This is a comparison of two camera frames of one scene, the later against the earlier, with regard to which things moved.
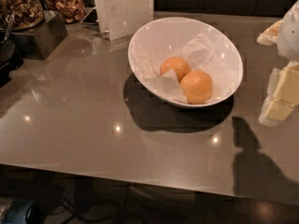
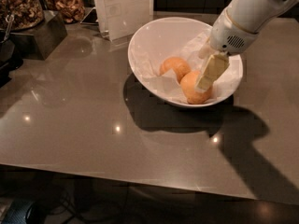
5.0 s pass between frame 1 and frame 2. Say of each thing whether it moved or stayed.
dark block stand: stayed
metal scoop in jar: stayed
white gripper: moved
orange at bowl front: stayed
